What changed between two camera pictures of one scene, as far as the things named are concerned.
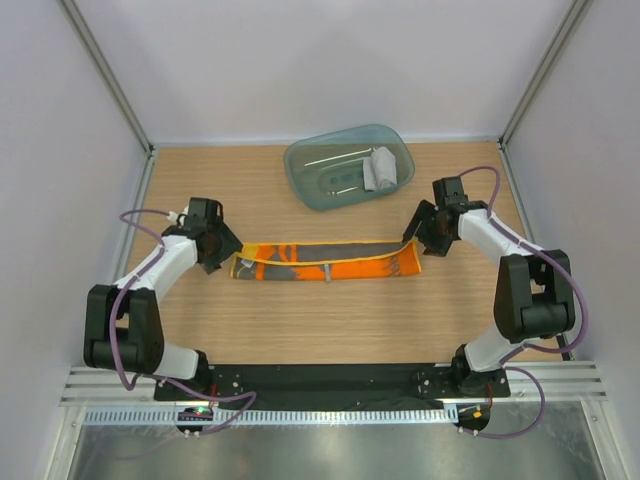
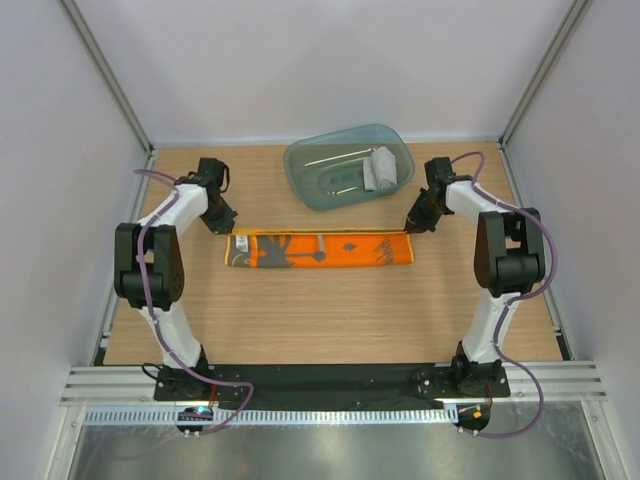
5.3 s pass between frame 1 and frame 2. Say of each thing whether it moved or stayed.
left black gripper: moved
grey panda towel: stayed
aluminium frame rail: stayed
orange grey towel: moved
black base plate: stayed
